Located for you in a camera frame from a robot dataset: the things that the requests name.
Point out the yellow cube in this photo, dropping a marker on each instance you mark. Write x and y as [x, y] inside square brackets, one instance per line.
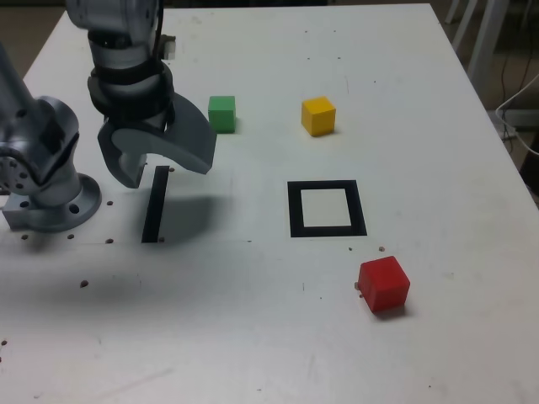
[318, 118]

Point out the white box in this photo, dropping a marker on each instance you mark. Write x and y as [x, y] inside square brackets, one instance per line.
[522, 118]

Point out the black tape strip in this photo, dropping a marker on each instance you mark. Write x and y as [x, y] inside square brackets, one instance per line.
[153, 210]

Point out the red cube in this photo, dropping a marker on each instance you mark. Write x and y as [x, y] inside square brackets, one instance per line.
[385, 288]

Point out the white furniture leg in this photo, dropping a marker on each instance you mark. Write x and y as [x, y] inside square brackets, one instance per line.
[451, 10]
[465, 21]
[484, 33]

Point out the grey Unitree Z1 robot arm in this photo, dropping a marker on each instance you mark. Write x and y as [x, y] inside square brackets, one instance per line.
[50, 139]

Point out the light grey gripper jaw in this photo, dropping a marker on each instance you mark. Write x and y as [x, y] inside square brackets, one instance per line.
[193, 139]

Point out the green cube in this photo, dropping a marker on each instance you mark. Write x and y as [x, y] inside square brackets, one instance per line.
[222, 115]

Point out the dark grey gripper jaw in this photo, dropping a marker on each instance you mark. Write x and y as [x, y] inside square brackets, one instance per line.
[118, 166]

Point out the black tape square outline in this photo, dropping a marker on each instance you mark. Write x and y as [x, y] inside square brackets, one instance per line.
[295, 210]

